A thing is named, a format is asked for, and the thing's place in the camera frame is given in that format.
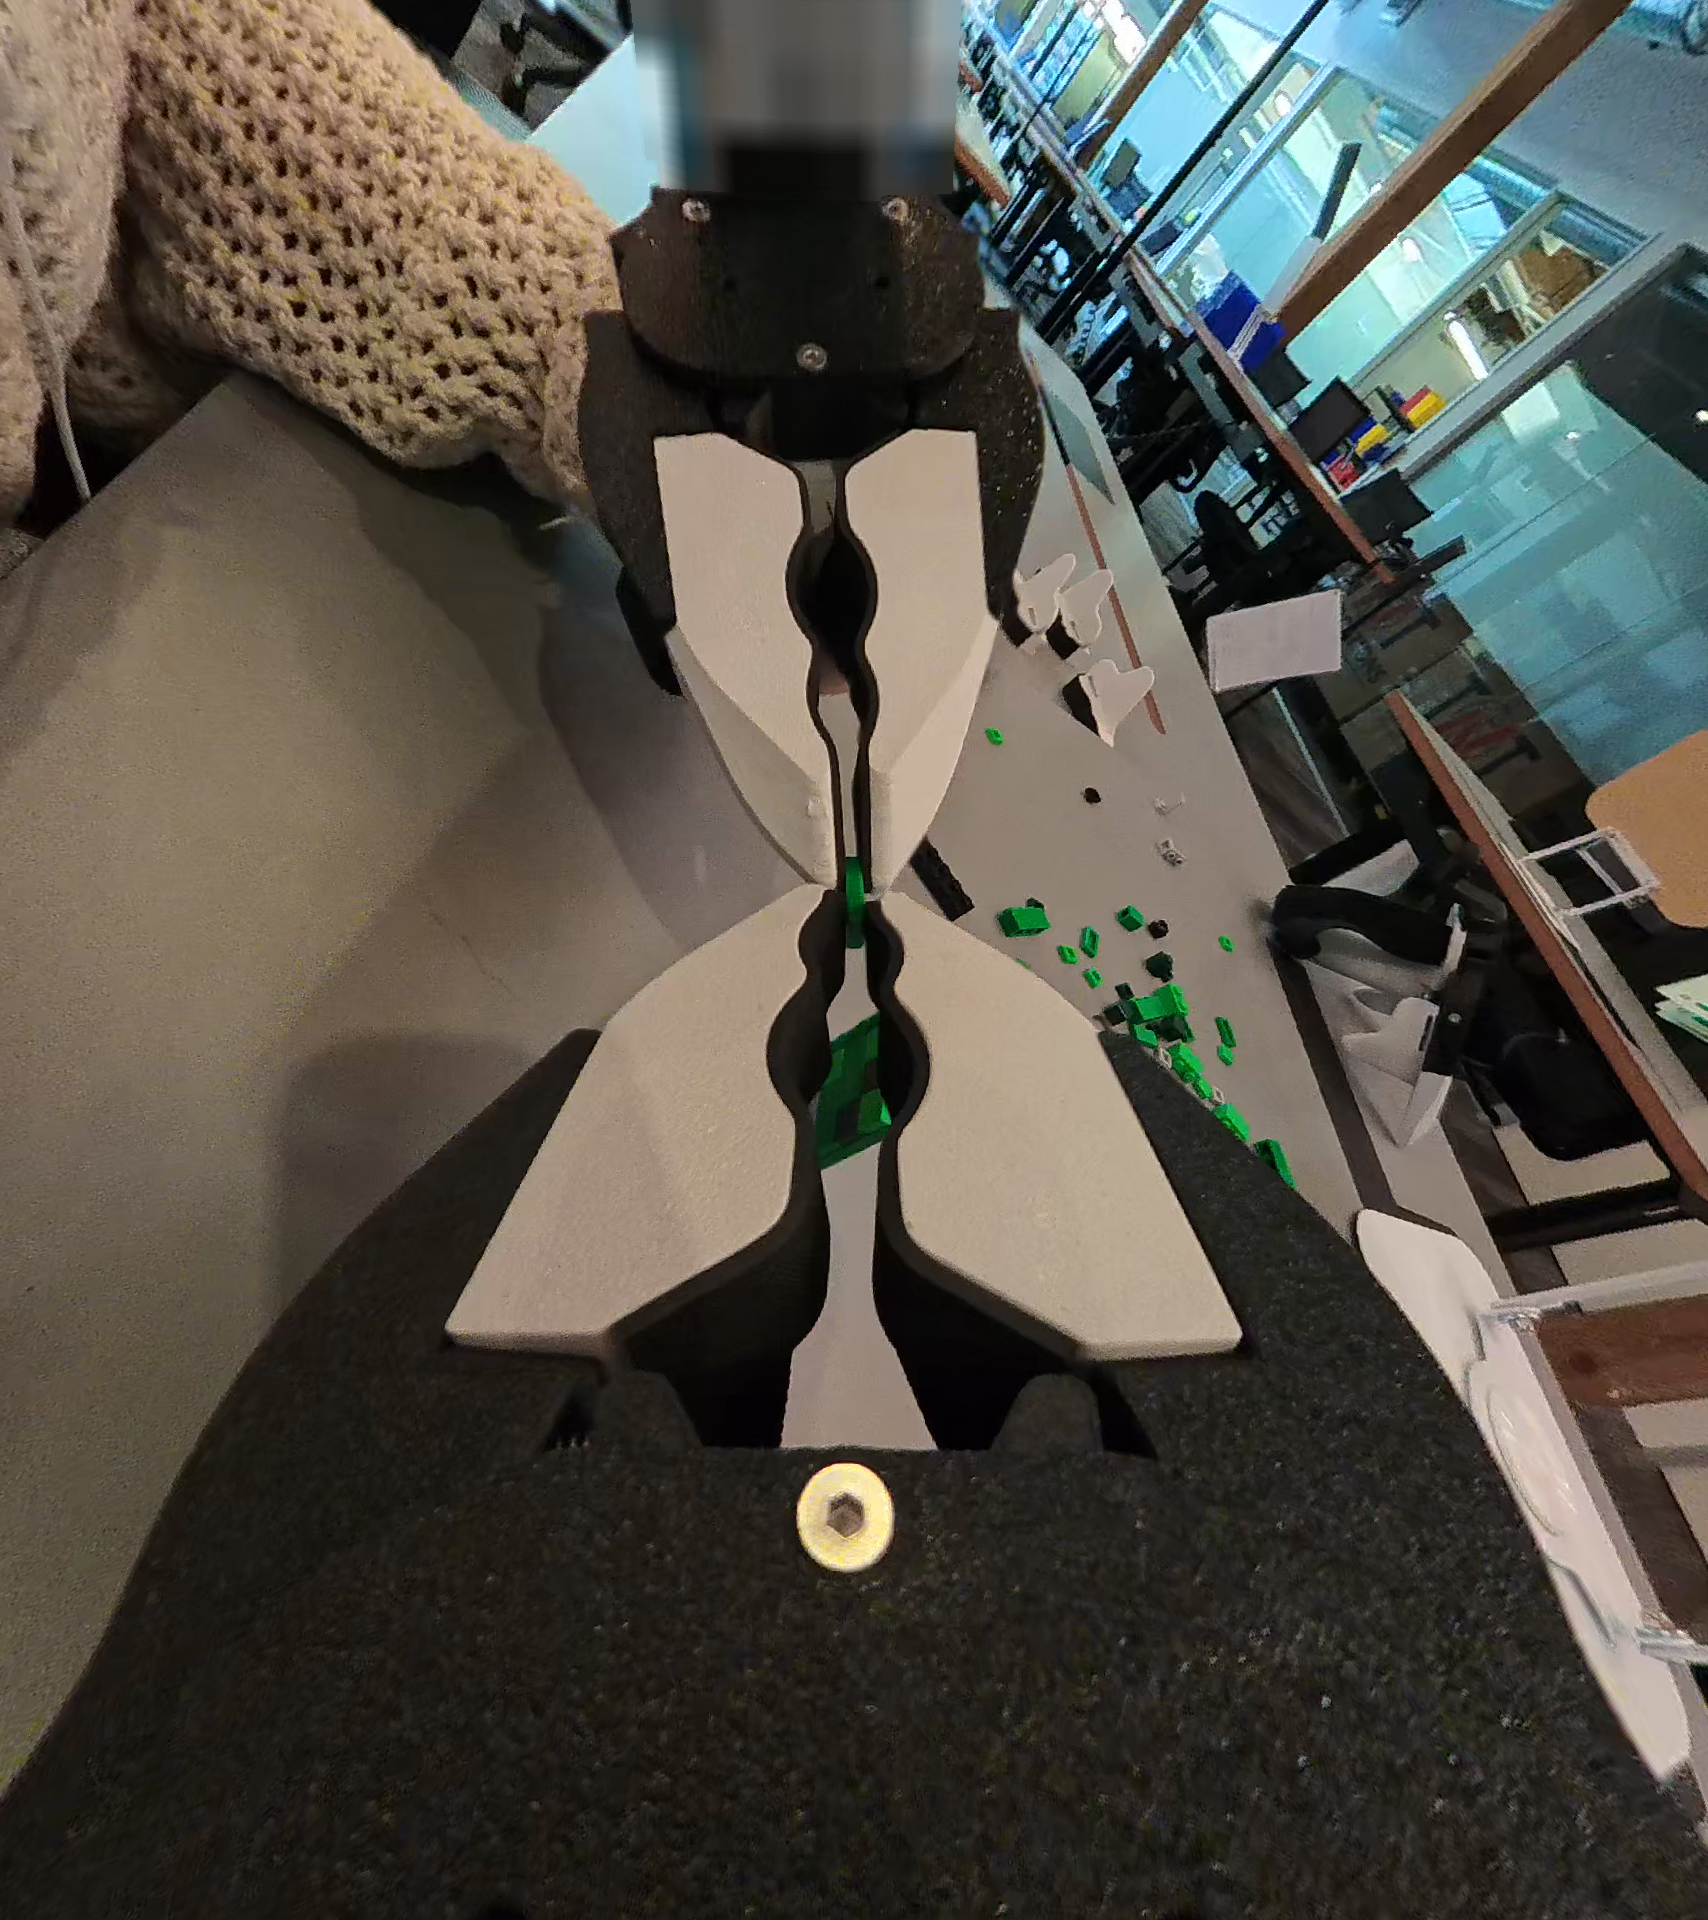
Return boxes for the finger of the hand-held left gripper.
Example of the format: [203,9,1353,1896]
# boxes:
[839,426,1007,899]
[650,435,856,890]

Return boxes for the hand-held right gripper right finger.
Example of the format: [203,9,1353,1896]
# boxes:
[866,894,1246,1446]

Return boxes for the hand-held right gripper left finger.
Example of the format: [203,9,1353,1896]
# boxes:
[446,883,856,1446]

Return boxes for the lego pieces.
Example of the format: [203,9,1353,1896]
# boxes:
[985,726,1300,1191]

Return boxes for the green mosaic lego plate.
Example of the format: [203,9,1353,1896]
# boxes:
[812,1010,899,1177]

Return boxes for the white plastic part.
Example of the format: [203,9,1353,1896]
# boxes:
[1077,657,1161,749]
[1056,567,1123,666]
[1338,993,1461,1152]
[1010,552,1083,658]

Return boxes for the white paper sheet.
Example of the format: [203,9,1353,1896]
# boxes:
[1203,589,1348,697]

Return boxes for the white book stand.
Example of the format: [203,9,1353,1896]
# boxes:
[1353,1205,1708,1789]

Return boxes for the black office chair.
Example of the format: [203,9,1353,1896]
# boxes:
[1268,832,1495,1053]

